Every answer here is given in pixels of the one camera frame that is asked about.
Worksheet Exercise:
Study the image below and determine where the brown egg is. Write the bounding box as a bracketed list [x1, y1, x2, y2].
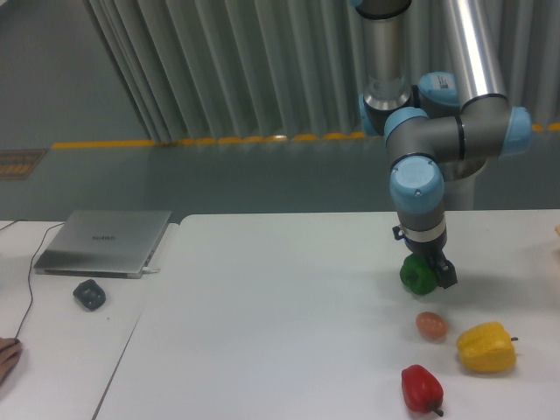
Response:
[416, 311, 448, 340]

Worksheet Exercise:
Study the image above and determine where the green bell pepper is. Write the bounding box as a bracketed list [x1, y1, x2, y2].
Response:
[399, 254, 438, 296]

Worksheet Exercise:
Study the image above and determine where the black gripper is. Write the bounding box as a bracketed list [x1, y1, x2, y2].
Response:
[392, 225, 458, 289]

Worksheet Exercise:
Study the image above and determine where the yellow bell pepper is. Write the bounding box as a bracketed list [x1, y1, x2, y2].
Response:
[456, 322, 517, 374]

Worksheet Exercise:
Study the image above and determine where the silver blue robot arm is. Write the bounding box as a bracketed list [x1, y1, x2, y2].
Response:
[353, 1, 533, 288]

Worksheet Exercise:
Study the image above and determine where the grey pleated curtain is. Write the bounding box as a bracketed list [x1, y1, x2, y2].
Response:
[84, 1, 559, 144]

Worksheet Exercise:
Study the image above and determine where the small black device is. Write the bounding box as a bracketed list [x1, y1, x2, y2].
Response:
[73, 279, 106, 312]

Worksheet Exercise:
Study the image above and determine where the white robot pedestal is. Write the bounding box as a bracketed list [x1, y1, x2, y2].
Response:
[440, 159, 487, 211]

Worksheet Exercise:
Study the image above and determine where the person's hand on mouse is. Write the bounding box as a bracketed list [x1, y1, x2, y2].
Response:
[0, 338, 23, 383]

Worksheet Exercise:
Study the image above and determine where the silver closed laptop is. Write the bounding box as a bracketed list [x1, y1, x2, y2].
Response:
[34, 210, 172, 278]

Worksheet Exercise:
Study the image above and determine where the red bell pepper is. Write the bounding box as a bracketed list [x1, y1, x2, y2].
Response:
[401, 364, 444, 417]

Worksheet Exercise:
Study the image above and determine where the black mouse cable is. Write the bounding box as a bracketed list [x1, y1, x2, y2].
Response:
[0, 219, 65, 341]

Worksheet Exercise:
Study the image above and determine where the white usb plug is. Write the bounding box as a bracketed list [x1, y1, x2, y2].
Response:
[142, 267, 160, 275]

